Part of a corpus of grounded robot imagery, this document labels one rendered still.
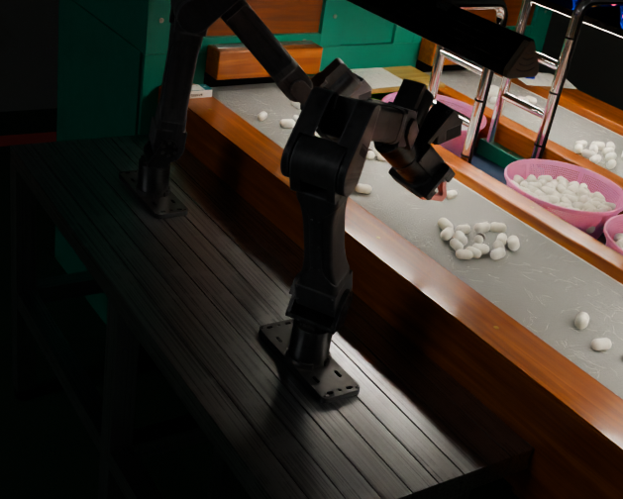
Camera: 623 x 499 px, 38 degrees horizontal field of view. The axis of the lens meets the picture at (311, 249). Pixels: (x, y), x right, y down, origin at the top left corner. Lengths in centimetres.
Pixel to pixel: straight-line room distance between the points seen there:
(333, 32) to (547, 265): 98
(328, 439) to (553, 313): 49
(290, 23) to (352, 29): 20
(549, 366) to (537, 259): 39
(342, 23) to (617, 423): 143
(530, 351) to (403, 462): 27
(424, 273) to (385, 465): 40
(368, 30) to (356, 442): 144
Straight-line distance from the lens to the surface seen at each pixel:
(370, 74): 245
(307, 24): 237
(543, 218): 185
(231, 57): 219
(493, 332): 142
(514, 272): 166
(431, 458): 130
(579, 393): 135
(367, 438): 130
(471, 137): 203
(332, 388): 136
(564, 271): 172
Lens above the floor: 149
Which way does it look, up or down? 28 degrees down
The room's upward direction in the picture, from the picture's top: 10 degrees clockwise
